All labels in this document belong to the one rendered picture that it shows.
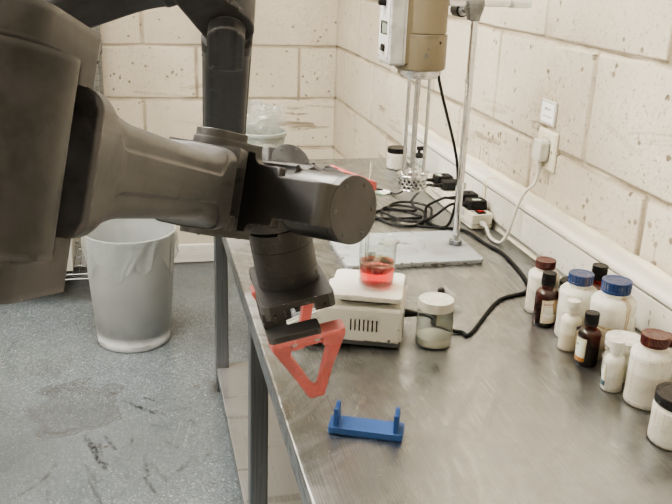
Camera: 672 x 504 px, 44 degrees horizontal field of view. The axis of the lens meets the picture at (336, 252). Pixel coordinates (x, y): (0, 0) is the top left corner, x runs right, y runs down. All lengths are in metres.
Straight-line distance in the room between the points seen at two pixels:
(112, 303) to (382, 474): 2.02
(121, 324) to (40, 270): 2.66
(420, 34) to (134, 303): 1.63
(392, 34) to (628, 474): 0.93
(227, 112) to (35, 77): 0.75
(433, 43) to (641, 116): 0.42
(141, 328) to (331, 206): 2.38
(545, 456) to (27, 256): 0.90
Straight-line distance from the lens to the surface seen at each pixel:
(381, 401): 1.21
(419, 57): 1.67
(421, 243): 1.84
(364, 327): 1.34
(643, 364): 1.26
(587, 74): 1.73
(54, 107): 0.31
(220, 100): 1.03
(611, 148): 1.64
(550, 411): 1.24
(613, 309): 1.37
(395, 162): 2.50
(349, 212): 0.67
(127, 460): 2.46
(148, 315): 2.98
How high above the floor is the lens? 1.35
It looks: 20 degrees down
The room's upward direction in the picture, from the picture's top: 2 degrees clockwise
